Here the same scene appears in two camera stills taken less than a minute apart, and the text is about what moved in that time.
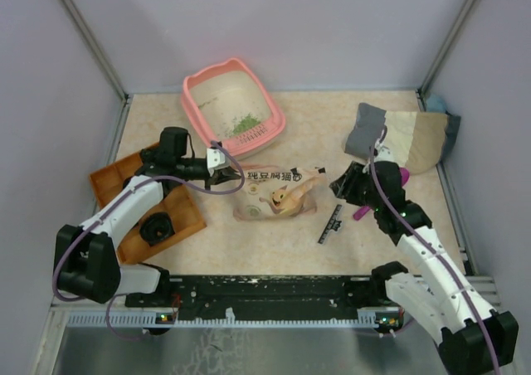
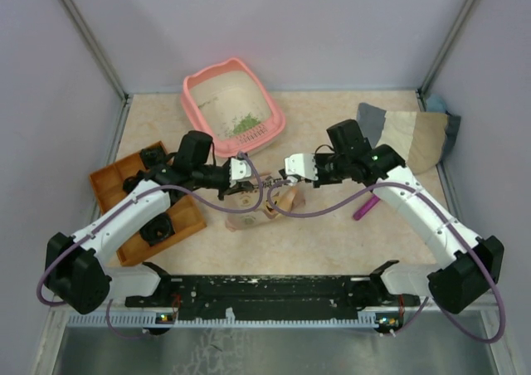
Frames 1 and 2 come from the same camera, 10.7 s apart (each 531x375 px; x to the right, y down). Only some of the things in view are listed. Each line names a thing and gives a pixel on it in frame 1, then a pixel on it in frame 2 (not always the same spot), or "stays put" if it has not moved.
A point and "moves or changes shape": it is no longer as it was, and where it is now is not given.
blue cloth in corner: (436, 103) stays put
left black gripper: (221, 175) → (235, 187)
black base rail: (268, 298) stays put
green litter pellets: (246, 124) stays put
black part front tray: (156, 228) stays put
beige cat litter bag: (274, 192) moves or changes shape
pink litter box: (227, 105) stays put
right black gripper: (345, 185) → (322, 180)
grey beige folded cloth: (418, 140) stays put
